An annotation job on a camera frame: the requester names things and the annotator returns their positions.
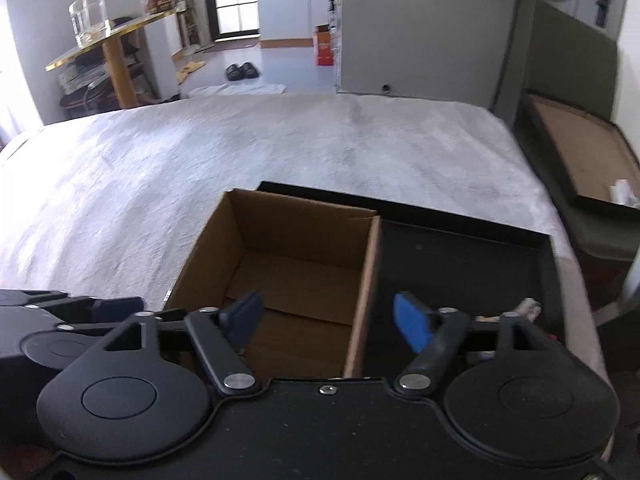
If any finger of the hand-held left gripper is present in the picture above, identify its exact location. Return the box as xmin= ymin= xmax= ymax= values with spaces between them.
xmin=0 ymin=288 xmax=71 ymax=312
xmin=45 ymin=296 xmax=146 ymax=335

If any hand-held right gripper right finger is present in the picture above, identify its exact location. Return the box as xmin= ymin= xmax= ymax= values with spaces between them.
xmin=392 ymin=291 xmax=568 ymax=401

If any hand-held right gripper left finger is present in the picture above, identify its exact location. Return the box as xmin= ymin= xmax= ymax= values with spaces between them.
xmin=102 ymin=290 xmax=264 ymax=401

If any black tray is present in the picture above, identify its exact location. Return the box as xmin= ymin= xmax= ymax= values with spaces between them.
xmin=257 ymin=181 xmax=568 ymax=378

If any brown cardboard box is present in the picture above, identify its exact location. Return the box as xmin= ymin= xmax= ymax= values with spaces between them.
xmin=162 ymin=188 xmax=382 ymax=378

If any white floor towel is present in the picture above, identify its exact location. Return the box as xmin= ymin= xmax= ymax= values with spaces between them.
xmin=187 ymin=82 xmax=287 ymax=99

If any black framed brown board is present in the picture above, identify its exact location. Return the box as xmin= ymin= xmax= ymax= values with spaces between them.
xmin=515 ymin=89 xmax=640 ymax=213

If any black slippers pair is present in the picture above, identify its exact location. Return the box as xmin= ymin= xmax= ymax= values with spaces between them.
xmin=225 ymin=62 xmax=259 ymax=81

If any white tissue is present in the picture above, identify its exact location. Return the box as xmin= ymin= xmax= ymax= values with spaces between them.
xmin=609 ymin=179 xmax=640 ymax=207

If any yellow slippers pair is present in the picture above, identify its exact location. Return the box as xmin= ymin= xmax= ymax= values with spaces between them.
xmin=176 ymin=60 xmax=207 ymax=84

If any round gold-edged table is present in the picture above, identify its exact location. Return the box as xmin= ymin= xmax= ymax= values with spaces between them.
xmin=45 ymin=7 xmax=181 ymax=109

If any red carton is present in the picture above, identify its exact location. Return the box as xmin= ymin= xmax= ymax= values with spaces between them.
xmin=312 ymin=25 xmax=335 ymax=67

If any clear glass jar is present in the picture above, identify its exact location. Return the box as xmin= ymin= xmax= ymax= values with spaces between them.
xmin=68 ymin=0 xmax=112 ymax=50

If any white kitchen cabinet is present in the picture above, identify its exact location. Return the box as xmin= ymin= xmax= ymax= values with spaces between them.
xmin=255 ymin=0 xmax=342 ymax=50

